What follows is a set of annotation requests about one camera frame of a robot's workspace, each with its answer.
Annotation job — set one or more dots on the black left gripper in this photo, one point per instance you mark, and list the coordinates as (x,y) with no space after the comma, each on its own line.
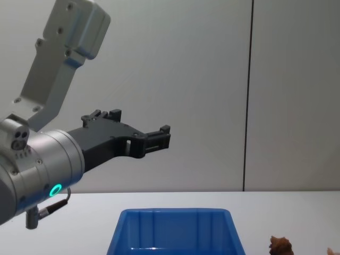
(106,138)

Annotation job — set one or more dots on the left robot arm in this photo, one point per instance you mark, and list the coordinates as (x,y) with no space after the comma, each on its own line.
(45,159)

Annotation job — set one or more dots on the blue plastic bin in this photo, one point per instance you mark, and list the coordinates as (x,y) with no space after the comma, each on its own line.
(175,231)

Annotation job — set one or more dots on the brown crumpled object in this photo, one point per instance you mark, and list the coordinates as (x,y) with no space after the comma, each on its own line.
(280,245)

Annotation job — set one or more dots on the small tan object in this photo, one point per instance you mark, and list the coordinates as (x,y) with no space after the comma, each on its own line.
(334,251)

